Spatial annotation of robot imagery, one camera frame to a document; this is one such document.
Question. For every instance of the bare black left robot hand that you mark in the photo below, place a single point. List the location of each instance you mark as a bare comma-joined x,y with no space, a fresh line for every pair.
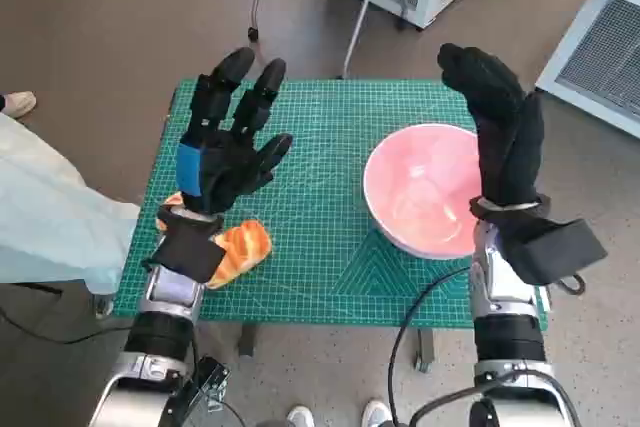
215,172

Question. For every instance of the long toy bread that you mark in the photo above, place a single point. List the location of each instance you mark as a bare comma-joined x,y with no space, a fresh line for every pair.
245,247

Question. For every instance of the pink bowl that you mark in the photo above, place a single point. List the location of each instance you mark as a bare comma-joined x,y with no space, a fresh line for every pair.
425,182

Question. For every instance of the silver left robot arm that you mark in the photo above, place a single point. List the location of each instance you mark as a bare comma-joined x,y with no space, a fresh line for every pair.
160,337

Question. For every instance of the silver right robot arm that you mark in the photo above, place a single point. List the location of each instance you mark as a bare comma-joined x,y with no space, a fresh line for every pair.
507,337

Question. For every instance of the round toy bread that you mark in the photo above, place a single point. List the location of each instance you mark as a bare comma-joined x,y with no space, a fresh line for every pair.
175,198

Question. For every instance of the green cutting mat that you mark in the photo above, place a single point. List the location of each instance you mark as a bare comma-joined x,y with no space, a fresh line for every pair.
320,227

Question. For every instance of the black table leg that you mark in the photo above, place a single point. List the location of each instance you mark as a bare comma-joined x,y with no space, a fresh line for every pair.
424,349
248,339

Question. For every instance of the person in pale clothing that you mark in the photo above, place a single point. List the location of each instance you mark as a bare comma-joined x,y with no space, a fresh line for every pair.
45,217

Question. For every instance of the black metal stand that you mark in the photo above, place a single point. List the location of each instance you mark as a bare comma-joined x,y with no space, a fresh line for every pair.
202,387

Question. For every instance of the grey chair with metal legs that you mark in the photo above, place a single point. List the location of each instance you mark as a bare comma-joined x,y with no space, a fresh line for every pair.
370,2

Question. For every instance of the white shoe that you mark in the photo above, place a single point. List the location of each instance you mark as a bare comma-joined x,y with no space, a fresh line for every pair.
374,414
301,418

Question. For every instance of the white unit with grey grille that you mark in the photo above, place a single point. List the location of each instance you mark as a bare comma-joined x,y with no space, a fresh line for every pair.
595,47

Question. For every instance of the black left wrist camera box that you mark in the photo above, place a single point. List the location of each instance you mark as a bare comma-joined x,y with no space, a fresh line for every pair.
187,252

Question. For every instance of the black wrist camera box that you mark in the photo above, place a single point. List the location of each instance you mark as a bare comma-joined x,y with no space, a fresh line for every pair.
187,252
550,247

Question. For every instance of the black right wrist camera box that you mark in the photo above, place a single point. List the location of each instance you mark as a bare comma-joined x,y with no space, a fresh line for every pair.
550,247

